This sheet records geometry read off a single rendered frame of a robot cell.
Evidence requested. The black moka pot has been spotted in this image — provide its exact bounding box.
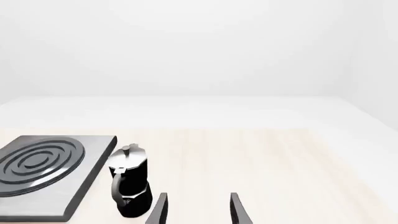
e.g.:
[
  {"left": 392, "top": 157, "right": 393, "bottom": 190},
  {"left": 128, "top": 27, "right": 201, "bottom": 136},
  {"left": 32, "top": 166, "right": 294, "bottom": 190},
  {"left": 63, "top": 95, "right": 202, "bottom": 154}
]
[{"left": 108, "top": 142, "right": 154, "bottom": 218}]

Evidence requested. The flat black stove plate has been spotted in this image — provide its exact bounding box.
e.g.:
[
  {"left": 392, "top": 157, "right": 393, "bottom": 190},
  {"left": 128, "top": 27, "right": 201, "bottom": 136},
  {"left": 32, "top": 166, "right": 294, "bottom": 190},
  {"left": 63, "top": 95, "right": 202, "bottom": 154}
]
[{"left": 0, "top": 134, "right": 118, "bottom": 223}]

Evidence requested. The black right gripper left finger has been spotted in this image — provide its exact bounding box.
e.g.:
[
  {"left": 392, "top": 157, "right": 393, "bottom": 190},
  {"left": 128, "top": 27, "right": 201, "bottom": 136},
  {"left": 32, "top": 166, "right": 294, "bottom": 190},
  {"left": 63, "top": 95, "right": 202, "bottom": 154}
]
[{"left": 145, "top": 192, "right": 169, "bottom": 224}]

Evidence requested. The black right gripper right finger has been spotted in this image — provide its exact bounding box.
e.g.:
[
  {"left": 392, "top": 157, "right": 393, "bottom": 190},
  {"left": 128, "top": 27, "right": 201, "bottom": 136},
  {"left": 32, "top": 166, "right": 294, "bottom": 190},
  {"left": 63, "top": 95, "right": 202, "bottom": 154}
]
[{"left": 230, "top": 192, "right": 253, "bottom": 224}]

